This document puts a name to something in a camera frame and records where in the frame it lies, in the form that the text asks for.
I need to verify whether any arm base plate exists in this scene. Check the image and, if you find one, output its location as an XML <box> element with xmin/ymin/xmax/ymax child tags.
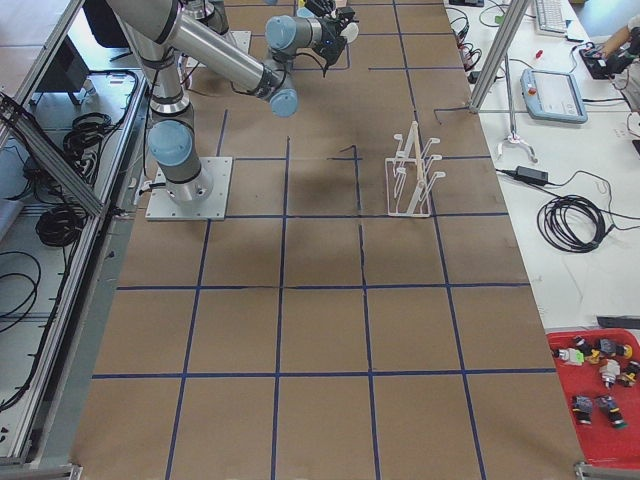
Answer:
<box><xmin>145</xmin><ymin>156</ymin><xmax>233</xmax><ymax>221</ymax></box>

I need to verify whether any red parts tray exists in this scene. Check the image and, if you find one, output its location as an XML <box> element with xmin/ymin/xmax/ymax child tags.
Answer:
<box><xmin>547</xmin><ymin>328</ymin><xmax>639</xmax><ymax>470</ymax></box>

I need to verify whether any black teleoperation controller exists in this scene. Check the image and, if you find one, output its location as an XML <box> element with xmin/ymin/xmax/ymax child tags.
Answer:
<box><xmin>579</xmin><ymin>46</ymin><xmax>635</xmax><ymax>80</ymax></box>

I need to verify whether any black power adapter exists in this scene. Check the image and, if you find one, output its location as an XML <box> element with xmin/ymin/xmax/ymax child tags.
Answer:
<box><xmin>514</xmin><ymin>166</ymin><xmax>549</xmax><ymax>186</ymax></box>

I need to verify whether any blue teach pendant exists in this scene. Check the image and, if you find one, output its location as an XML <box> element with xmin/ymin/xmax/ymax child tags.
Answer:
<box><xmin>520</xmin><ymin>68</ymin><xmax>588</xmax><ymax>124</ymax></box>

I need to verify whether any reacher grabber tool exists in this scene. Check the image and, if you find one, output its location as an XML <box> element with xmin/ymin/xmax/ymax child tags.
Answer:
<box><xmin>496</xmin><ymin>0</ymin><xmax>539</xmax><ymax>163</ymax></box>

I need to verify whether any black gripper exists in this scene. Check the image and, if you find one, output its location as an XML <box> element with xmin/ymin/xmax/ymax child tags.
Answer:
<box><xmin>305</xmin><ymin>0</ymin><xmax>335</xmax><ymax>17</ymax></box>
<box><xmin>319</xmin><ymin>18</ymin><xmax>350</xmax><ymax>60</ymax></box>

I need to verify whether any coiled black cable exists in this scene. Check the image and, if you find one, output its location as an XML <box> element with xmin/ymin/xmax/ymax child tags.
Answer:
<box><xmin>536</xmin><ymin>194</ymin><xmax>617</xmax><ymax>254</ymax></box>

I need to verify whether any white wire cup rack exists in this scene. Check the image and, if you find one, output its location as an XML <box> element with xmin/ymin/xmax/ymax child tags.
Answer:
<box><xmin>384</xmin><ymin>121</ymin><xmax>446</xmax><ymax>218</ymax></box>

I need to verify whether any aluminium frame post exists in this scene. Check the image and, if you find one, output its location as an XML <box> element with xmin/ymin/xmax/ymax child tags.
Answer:
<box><xmin>468</xmin><ymin>0</ymin><xmax>529</xmax><ymax>113</ymax></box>

